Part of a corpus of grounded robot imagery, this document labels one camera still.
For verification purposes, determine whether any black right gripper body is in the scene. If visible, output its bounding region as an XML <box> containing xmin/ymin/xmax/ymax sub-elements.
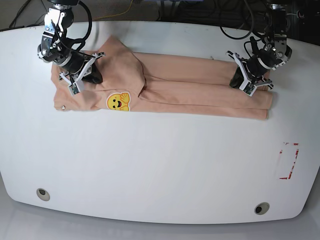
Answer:
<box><xmin>58</xmin><ymin>52</ymin><xmax>90</xmax><ymax>74</ymax></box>

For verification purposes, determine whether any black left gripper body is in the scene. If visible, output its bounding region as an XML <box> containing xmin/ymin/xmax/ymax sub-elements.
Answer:
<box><xmin>244</xmin><ymin>53</ymin><xmax>272</xmax><ymax>77</ymax></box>

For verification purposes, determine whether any peach t-shirt with emoji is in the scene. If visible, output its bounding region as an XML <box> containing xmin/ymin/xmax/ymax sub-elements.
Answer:
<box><xmin>51</xmin><ymin>36</ymin><xmax>273</xmax><ymax>120</ymax></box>

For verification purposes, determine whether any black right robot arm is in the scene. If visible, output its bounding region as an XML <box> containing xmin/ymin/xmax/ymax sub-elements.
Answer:
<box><xmin>37</xmin><ymin>0</ymin><xmax>104</xmax><ymax>84</ymax></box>

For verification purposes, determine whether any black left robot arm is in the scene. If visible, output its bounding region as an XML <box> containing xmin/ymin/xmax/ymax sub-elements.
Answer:
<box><xmin>226</xmin><ymin>0</ymin><xmax>292</xmax><ymax>96</ymax></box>

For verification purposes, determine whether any red tape rectangle marking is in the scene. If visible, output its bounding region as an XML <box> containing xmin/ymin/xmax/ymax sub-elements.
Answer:
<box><xmin>276</xmin><ymin>142</ymin><xmax>300</xmax><ymax>180</ymax></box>

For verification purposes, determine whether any left table grommet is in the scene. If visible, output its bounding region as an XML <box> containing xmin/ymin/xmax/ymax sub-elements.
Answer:
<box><xmin>36</xmin><ymin>188</ymin><xmax>51</xmax><ymax>202</ymax></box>

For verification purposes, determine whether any table grommet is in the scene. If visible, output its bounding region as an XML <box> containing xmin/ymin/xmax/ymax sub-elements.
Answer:
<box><xmin>254</xmin><ymin>202</ymin><xmax>270</xmax><ymax>216</ymax></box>
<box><xmin>36</xmin><ymin>188</ymin><xmax>51</xmax><ymax>202</ymax></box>

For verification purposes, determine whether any right table grommet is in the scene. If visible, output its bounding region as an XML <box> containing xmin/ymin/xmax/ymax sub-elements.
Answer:
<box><xmin>254</xmin><ymin>202</ymin><xmax>270</xmax><ymax>216</ymax></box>

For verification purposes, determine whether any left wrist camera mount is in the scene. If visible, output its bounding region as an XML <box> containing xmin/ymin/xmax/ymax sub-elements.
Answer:
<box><xmin>226</xmin><ymin>50</ymin><xmax>274</xmax><ymax>97</ymax></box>

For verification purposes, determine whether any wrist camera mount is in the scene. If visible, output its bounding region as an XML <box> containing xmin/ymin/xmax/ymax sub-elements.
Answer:
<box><xmin>59</xmin><ymin>50</ymin><xmax>105</xmax><ymax>96</ymax></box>
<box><xmin>226</xmin><ymin>50</ymin><xmax>274</xmax><ymax>97</ymax></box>

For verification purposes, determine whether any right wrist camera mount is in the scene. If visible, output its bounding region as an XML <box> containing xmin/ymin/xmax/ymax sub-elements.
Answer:
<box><xmin>59</xmin><ymin>50</ymin><xmax>105</xmax><ymax>96</ymax></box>

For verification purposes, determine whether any yellow cable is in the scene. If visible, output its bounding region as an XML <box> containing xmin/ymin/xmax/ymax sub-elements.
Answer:
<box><xmin>91</xmin><ymin>0</ymin><xmax>133</xmax><ymax>22</ymax></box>

